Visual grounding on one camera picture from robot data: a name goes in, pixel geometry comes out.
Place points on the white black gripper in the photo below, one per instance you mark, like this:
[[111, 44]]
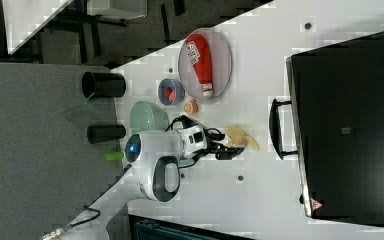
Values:
[[194, 141]]

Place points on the yellow plush banana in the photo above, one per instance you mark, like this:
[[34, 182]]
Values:
[[239, 138]]

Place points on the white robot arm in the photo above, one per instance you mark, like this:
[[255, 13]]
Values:
[[155, 160]]

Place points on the orange slice toy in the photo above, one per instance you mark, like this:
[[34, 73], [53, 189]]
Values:
[[191, 107]]

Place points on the red plush strawberry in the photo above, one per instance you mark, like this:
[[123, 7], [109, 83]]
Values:
[[170, 94]]

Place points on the blue bowl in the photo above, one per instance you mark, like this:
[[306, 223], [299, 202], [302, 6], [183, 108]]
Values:
[[175, 85]]

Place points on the green perforated colander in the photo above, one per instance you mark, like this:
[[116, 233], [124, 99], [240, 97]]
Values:
[[147, 116]]

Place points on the grey round plate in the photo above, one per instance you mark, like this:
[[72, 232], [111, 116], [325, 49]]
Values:
[[221, 67]]

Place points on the red plush ketchup bottle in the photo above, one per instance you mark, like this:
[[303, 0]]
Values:
[[199, 55]]

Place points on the green plush pepper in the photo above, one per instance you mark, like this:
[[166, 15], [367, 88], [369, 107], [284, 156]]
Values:
[[114, 156]]

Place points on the silver black toaster oven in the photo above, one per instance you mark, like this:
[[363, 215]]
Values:
[[337, 103]]

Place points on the small black cylinder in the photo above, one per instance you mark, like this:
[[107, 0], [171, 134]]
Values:
[[103, 133]]

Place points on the black cylinder container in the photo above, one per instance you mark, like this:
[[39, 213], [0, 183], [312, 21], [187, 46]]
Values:
[[103, 85]]

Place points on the blue metal frame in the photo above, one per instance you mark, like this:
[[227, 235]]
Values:
[[150, 229]]

